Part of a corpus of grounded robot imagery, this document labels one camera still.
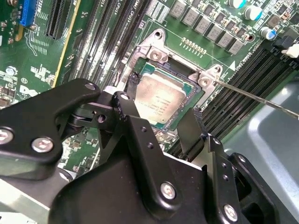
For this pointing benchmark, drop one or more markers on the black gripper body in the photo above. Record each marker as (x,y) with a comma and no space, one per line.
(105,198)

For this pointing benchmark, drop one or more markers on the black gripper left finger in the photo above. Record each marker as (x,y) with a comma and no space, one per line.
(32,112)

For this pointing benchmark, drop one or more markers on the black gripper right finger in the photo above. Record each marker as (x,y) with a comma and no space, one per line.
(220,186)

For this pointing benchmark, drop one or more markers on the metal locking lever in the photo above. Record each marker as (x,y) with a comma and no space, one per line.
(257,99)

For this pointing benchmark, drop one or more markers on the silver CPU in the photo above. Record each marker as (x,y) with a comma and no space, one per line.
(158,98)

